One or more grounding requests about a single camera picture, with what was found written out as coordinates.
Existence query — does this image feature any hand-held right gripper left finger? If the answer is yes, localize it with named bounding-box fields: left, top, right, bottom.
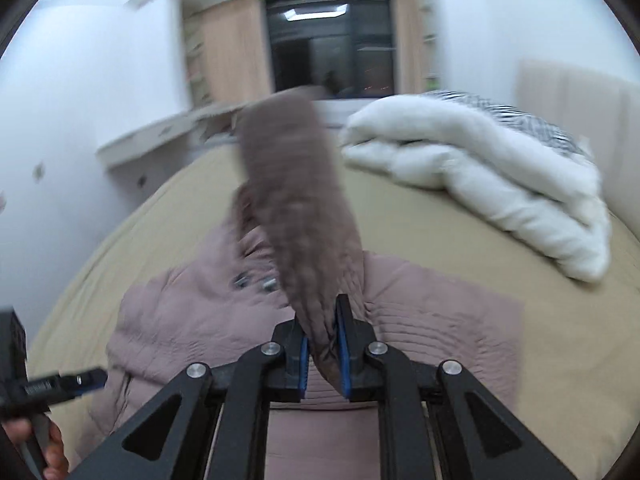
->
left=70, top=317, right=311, bottom=480

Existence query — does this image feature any dark window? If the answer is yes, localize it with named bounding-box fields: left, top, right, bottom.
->
left=265, top=0, right=393, bottom=98

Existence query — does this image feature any wall shelf unit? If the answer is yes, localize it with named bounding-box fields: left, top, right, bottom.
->
left=182, top=10, right=208, bottom=111
left=420, top=0, right=441, bottom=91

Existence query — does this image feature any beige padded headboard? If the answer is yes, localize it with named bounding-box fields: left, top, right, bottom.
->
left=515, top=60, right=640, bottom=241

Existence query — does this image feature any zebra striped pillow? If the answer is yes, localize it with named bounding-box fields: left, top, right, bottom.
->
left=425, top=90, right=593, bottom=158

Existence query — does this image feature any mauve quilted down jacket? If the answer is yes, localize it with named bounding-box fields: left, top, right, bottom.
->
left=92, top=87, right=526, bottom=480

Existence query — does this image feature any white wall desk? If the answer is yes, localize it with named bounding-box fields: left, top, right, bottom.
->
left=97, top=105, right=236, bottom=168

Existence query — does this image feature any white folded duvet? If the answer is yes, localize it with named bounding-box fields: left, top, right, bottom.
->
left=340, top=94, right=613, bottom=283

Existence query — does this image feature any beige curtain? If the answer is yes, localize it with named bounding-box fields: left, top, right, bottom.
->
left=200, top=0, right=273, bottom=106
left=392, top=0, right=426, bottom=96

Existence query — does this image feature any bed with tan sheet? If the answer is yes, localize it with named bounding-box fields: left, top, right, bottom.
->
left=25, top=145, right=640, bottom=480

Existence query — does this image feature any person's left hand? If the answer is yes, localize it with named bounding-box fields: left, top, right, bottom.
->
left=0, top=417, right=69, bottom=480

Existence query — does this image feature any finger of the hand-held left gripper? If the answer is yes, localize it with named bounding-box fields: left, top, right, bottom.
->
left=56, top=367, right=109, bottom=401

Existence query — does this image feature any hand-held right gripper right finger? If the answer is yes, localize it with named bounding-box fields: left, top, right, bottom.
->
left=334, top=294, right=581, bottom=480

